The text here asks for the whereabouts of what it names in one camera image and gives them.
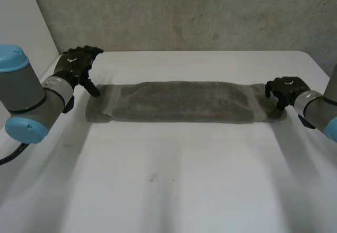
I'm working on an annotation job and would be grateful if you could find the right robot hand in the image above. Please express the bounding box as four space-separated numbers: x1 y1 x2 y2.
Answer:
264 76 311 117

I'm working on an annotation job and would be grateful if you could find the grey towel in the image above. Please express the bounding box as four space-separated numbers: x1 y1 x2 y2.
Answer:
85 81 288 124

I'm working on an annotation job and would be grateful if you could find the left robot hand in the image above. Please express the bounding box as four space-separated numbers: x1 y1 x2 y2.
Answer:
52 45 104 98

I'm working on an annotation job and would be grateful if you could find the black cable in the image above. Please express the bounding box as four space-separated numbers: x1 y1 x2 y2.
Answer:
0 141 29 166

